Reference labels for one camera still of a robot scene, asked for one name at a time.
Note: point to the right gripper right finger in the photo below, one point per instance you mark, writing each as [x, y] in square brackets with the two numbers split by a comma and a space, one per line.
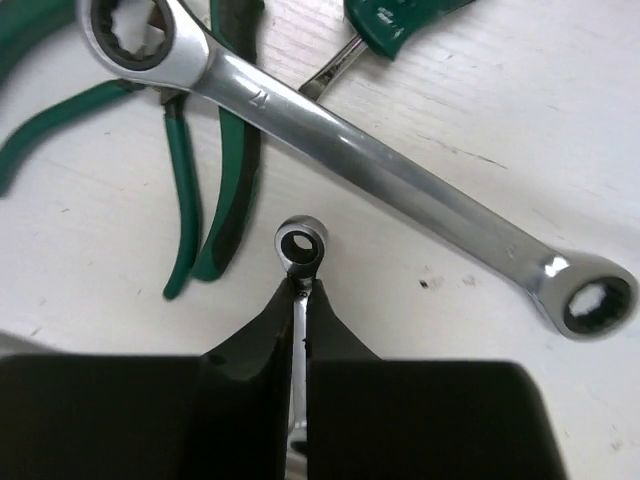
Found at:
[370, 418]

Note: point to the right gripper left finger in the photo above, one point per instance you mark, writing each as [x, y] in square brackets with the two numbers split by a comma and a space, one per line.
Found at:
[222, 414]

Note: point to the small silver ratchet wrench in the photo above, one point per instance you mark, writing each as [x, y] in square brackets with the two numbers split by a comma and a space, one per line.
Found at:
[300, 243]

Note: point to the large silver ratchet wrench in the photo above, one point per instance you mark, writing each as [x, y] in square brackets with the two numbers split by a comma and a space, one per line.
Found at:
[585, 296]

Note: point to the green stubby screwdriver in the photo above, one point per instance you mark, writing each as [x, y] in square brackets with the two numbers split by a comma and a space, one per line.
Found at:
[381, 26]

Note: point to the green handled pliers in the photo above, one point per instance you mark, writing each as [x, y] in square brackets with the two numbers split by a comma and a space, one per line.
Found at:
[24, 25]

